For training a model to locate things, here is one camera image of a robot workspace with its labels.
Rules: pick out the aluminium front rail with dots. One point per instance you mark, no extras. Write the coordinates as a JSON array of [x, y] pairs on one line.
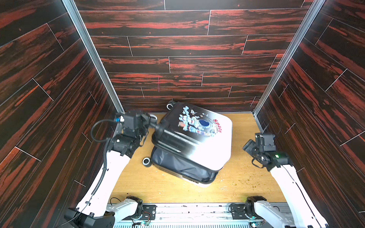
[[207, 215]]

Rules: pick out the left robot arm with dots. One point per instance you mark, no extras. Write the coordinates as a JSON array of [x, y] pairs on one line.
[[94, 210]]

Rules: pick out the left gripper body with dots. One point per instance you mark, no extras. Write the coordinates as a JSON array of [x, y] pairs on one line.
[[144, 121]]

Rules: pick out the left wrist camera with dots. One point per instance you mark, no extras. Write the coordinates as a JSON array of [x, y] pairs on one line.
[[119, 118]]

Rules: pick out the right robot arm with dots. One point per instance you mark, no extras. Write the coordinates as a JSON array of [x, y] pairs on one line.
[[280, 166]]

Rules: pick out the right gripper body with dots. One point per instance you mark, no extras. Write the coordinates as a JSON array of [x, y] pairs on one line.
[[252, 145]]

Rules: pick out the black white astronaut suitcase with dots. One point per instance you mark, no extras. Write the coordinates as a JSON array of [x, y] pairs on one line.
[[192, 143]]

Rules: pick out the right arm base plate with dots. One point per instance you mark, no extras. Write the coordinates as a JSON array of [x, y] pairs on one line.
[[242, 211]]

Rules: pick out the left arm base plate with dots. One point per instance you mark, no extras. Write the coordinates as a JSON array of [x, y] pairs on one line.
[[146, 212]]

